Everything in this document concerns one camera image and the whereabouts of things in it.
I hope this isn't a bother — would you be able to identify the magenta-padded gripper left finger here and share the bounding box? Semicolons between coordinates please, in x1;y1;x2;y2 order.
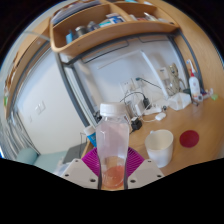
60;147;102;191

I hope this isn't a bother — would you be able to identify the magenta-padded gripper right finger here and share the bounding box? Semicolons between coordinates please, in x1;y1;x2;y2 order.
124;147;165;190

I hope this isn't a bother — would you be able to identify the clear bottle with white cap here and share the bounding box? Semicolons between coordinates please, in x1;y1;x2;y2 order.
95;102;131;190

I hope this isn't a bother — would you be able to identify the grey laptop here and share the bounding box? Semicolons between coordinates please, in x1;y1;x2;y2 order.
63;143;87;164

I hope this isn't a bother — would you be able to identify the white cup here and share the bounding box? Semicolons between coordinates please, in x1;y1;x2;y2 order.
144;129;175;169

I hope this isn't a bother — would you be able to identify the bed with teal sheet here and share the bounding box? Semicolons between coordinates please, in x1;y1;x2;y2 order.
14;147;73;174

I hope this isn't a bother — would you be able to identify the blue tube with white cap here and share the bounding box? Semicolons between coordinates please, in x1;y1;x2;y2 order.
83;125;98;148

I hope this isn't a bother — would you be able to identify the small black charger block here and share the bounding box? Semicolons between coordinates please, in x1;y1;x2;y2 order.
130;116;143;132

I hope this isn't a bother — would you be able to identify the flat round red coaster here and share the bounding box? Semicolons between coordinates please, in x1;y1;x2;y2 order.
179;129;200;149

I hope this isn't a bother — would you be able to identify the teal pillow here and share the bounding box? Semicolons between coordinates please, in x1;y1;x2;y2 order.
14;147;39;165

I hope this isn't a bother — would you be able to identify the white computer mouse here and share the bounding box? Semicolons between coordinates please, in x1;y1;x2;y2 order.
154;112;167;121

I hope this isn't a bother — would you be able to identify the white power adapter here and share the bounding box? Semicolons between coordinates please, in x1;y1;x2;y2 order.
134;99;146;116

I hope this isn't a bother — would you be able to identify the white tissue pack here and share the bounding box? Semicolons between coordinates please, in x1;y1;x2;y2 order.
167;92;193;111

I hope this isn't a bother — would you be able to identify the tree figurine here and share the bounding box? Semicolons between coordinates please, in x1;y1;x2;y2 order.
168;63;181;94

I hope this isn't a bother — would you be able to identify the white lotion pump bottle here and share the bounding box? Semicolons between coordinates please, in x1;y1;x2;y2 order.
186;59;202;101

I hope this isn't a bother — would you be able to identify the white desk lamp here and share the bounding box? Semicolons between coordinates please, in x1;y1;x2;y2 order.
96;49;169;99

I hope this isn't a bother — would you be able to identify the wooden shelf unit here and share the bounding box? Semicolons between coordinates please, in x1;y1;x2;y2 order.
49;0;181;58

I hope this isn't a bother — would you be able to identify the white wall outlet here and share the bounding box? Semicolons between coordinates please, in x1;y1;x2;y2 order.
120;78;134;94

